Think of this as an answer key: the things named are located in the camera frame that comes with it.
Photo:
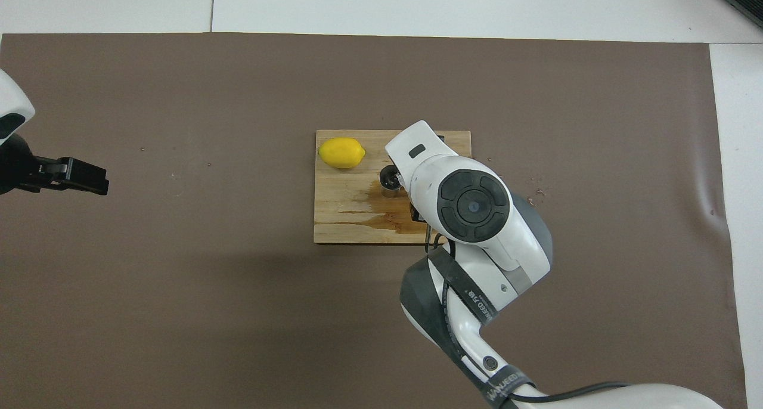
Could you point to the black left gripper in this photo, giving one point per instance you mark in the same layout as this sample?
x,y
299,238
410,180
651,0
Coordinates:
x,y
15,167

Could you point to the steel double jigger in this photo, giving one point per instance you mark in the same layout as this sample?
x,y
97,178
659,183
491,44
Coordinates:
x,y
388,179

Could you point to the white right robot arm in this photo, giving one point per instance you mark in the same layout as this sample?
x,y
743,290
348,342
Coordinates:
x,y
477,260

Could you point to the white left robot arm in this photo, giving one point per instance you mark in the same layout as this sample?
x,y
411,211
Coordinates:
x,y
12,102

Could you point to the wooden cutting board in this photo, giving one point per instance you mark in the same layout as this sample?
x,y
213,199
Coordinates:
x,y
340,218

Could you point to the yellow lemon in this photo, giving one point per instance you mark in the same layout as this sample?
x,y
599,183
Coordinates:
x,y
341,152

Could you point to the brown paper mat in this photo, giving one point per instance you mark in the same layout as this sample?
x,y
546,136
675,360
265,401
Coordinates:
x,y
179,307

